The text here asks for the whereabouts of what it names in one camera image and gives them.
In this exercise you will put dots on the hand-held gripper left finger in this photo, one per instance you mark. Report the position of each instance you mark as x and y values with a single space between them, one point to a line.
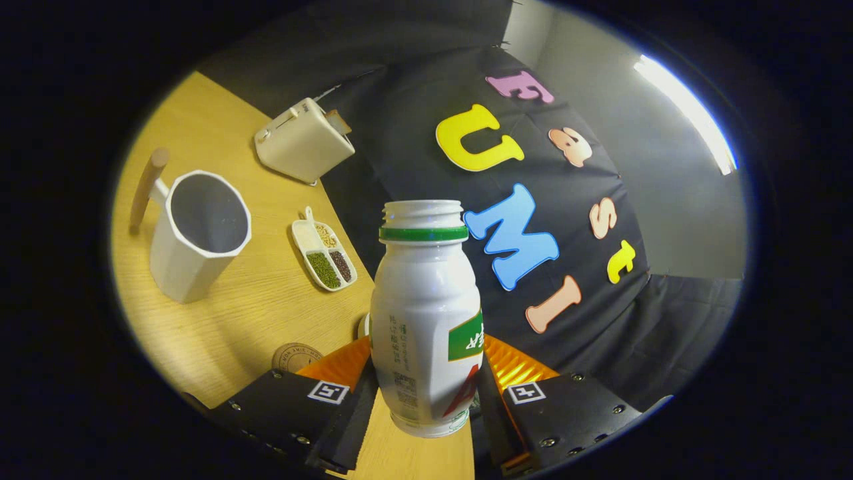
280 406

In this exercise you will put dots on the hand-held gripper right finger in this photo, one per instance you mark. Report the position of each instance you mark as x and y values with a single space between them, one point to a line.
566 406

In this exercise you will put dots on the round cork coaster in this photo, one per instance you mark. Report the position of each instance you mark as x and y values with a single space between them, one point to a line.
293 356

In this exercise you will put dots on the wooden table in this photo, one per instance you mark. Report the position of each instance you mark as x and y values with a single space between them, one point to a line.
266 313

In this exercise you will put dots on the white round plate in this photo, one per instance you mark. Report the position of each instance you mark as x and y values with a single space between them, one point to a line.
363 326

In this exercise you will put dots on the white divided bean dish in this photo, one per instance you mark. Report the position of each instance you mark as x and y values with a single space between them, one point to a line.
323 263

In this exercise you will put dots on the cream toaster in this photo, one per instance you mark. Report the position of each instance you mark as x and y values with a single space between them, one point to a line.
300 143

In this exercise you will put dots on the toast slice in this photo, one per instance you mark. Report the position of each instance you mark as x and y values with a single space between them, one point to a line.
338 122

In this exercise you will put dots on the black backdrop cloth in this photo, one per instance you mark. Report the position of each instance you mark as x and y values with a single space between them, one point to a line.
400 133

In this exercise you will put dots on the ceiling light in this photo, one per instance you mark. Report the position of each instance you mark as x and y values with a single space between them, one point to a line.
690 112

